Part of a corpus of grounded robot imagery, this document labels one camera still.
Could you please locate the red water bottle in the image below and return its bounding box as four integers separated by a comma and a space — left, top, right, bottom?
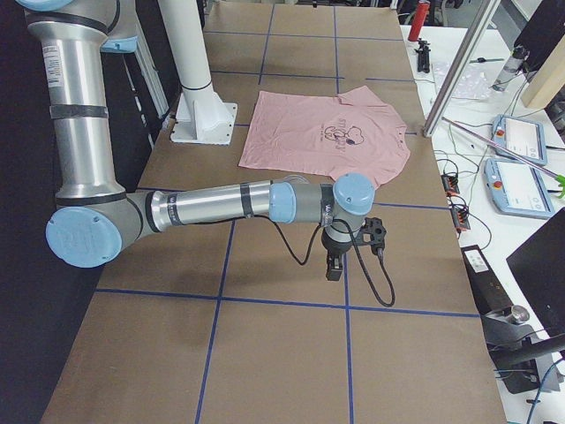
408, 0, 431, 42

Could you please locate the black folded tripod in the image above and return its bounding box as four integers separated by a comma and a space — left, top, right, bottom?
416, 39, 431, 73

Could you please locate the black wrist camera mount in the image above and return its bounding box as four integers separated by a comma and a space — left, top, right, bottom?
356, 217, 387, 260

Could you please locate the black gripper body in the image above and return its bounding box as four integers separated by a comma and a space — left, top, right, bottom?
321, 232, 351, 281

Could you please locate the pink printed t-shirt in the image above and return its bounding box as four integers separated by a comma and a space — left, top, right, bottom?
239, 86, 411, 187

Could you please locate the black orange connector strip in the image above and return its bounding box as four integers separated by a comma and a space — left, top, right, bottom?
441, 172, 471, 235

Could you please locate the teach pendant tablet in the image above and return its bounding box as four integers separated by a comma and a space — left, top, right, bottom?
492, 115, 547, 165
483, 158, 555, 219

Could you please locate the near teach pendant tablet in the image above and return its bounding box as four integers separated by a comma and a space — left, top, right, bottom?
483, 158, 555, 219

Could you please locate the black monitor near right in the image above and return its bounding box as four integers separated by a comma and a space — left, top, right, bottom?
507, 209, 565, 336

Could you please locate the black monitor stand clamp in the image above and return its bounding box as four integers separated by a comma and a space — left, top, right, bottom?
481, 306, 564, 394

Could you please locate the far teach pendant tablet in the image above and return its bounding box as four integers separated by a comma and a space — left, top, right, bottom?
492, 115, 547, 165

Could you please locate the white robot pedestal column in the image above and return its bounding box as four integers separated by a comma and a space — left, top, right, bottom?
159, 0, 237, 146

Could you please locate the clear drinking bottle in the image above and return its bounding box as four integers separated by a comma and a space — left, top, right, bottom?
492, 45, 529, 92

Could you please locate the aluminium frame post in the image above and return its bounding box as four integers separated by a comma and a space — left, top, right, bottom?
423, 0, 501, 138

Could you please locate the black box with label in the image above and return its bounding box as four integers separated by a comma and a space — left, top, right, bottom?
461, 245, 513, 315

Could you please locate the long reacher grabber stick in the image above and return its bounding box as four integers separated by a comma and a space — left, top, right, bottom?
441, 117, 565, 199

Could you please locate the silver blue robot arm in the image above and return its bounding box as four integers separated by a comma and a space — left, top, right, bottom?
23, 1, 385, 281

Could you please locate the clear plastic bag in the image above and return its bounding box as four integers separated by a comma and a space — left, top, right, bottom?
432, 62, 491, 101

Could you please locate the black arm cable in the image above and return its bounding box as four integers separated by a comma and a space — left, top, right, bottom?
253, 214, 396, 308

